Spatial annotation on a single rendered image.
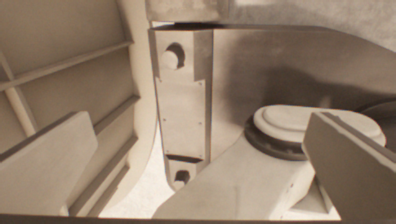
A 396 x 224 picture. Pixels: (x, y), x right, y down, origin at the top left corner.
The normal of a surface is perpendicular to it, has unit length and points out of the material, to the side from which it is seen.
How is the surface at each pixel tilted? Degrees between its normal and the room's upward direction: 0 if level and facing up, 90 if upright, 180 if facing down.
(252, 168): 90
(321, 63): 0
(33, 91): 90
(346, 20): 0
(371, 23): 0
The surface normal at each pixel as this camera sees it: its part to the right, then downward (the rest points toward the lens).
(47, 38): 0.97, 0.00
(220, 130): -0.22, 0.47
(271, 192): -0.01, -0.88
